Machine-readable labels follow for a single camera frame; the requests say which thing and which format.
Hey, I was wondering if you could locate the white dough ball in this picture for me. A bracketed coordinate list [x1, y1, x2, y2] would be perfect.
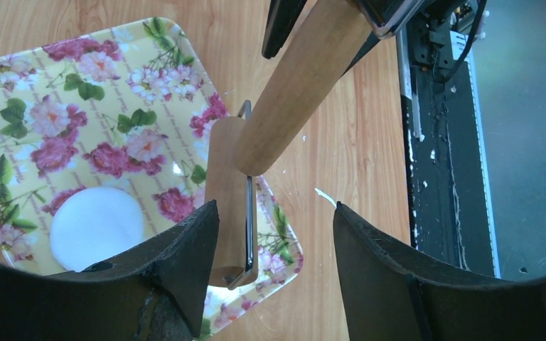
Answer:
[49, 187, 144, 272]

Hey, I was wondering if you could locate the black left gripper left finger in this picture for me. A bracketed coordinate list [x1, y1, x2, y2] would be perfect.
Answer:
[0, 201, 219, 340]

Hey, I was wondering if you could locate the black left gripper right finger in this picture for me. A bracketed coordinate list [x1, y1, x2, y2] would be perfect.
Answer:
[333, 203, 546, 340]

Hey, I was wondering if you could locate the wooden rolling pin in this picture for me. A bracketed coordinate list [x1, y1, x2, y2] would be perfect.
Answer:
[205, 1, 372, 289]

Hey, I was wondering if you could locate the floral yellow tray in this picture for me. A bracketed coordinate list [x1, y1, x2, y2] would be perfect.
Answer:
[0, 17, 304, 340]

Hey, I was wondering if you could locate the white dough scrap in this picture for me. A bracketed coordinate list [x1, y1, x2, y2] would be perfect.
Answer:
[314, 188, 337, 207]

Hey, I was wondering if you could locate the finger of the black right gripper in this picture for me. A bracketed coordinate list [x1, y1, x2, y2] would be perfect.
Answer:
[344, 0, 437, 74]
[262, 0, 306, 59]

